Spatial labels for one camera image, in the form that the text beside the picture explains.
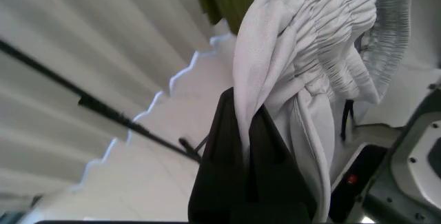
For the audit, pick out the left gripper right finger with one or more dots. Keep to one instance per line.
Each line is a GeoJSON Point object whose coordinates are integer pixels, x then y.
{"type": "Point", "coordinates": [275, 189]}

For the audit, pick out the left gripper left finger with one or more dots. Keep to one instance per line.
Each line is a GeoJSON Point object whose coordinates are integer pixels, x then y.
{"type": "Point", "coordinates": [220, 175]}

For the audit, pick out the pale grey shorts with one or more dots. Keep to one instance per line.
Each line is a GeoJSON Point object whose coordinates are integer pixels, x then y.
{"type": "Point", "coordinates": [275, 45]}

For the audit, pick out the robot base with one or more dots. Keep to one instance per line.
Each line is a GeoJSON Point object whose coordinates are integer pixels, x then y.
{"type": "Point", "coordinates": [406, 169]}

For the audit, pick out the black clothes rack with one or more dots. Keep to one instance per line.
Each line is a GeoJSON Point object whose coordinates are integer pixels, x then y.
{"type": "Point", "coordinates": [103, 108]}

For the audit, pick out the white curtain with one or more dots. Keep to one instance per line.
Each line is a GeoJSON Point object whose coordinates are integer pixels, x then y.
{"type": "Point", "coordinates": [103, 27]}

